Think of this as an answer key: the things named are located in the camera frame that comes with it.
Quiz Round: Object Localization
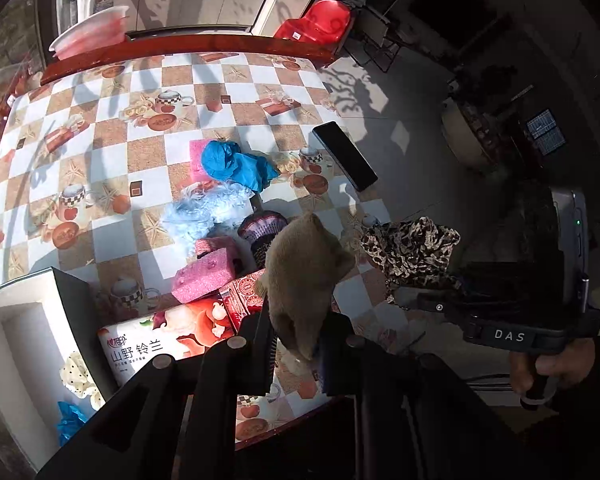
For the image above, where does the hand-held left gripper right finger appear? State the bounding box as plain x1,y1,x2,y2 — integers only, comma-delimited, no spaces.
315,311,531,480

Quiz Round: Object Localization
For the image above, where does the light blue fluffy cloth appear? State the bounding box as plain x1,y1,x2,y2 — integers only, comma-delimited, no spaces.
160,182,254,259

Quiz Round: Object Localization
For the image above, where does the red patterned cardboard box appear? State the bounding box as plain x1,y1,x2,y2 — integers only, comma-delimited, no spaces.
219,269,341,337

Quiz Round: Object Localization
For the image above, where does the person's right forearm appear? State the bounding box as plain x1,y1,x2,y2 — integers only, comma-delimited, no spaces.
522,335,600,480

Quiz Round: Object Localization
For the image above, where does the white polka dot cloth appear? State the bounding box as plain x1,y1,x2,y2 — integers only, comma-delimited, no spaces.
60,351,106,409

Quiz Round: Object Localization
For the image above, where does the pink plastic basin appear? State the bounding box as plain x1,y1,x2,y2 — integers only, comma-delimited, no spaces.
48,5,130,61

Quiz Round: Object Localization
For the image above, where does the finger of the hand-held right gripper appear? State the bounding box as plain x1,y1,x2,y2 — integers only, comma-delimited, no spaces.
395,285,468,331

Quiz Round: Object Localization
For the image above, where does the floral tissue pack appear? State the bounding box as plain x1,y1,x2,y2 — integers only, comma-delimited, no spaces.
97,297,239,389

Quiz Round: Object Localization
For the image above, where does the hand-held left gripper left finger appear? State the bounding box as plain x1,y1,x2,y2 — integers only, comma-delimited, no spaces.
35,307,278,480

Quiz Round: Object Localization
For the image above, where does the checked printed tablecloth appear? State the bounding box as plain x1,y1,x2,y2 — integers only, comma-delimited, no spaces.
0,50,397,453

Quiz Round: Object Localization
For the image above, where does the metal folding rack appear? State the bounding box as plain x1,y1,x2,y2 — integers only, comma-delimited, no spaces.
344,6,407,74

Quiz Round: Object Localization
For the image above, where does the black smartphone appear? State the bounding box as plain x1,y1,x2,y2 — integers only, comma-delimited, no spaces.
312,121,379,192

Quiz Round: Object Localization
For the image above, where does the round metal pot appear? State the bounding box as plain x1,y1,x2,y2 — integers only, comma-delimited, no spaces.
440,97,487,169

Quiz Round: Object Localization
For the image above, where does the person's right hand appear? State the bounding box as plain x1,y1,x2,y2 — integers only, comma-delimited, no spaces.
510,337,599,403

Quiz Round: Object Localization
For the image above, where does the red plastic chair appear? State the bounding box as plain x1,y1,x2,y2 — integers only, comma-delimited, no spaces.
272,0,356,56

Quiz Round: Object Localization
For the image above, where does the blue plastic bag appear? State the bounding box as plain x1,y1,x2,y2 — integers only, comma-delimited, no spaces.
56,400,99,447

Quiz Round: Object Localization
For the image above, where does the white cardboard box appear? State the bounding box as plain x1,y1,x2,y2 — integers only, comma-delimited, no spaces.
0,266,119,461

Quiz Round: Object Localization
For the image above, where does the bright blue cloth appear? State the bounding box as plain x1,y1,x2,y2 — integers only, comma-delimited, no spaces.
201,140,281,193

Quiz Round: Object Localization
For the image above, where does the leopard print cloth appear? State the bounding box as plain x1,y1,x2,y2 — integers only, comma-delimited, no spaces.
360,216,462,306

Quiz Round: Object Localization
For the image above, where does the brown plush teddy bear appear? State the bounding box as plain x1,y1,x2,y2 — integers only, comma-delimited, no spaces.
254,212,356,376

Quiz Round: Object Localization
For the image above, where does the pink foam sponge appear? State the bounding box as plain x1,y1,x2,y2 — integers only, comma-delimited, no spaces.
172,248,238,306
189,140,217,182

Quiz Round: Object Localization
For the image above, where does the red wooden table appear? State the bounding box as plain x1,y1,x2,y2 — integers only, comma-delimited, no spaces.
40,34,342,86

